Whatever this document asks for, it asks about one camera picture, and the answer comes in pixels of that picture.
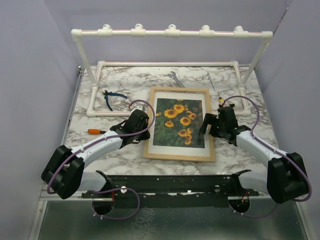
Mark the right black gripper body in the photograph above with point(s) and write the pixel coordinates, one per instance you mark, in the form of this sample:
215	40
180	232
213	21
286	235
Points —
217	130

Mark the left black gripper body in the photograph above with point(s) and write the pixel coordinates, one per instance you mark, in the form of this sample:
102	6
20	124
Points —
143	136

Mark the small yellow screwdriver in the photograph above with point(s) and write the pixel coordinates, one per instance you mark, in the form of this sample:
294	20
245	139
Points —
221	100

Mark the wooden picture frame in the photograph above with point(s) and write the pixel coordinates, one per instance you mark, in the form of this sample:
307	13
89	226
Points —
151	151

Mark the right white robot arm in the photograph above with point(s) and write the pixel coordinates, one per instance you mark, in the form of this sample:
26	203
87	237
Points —
285	177

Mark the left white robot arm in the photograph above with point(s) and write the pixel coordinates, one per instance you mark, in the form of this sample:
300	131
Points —
64	173

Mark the sunflower photo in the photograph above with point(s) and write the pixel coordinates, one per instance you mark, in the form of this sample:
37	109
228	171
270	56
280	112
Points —
177	123

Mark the white PVC pipe rack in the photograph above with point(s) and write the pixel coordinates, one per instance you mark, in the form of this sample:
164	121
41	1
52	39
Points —
170	32

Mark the large grey wrench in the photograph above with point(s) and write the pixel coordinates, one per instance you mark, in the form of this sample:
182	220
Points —
173	76

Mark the orange handled screwdriver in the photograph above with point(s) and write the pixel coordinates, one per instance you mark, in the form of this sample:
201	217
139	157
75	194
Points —
93	131

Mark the blue handled pliers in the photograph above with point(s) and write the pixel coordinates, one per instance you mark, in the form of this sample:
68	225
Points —
108	94

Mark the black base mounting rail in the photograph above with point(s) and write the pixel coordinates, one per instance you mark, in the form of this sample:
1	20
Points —
172	191

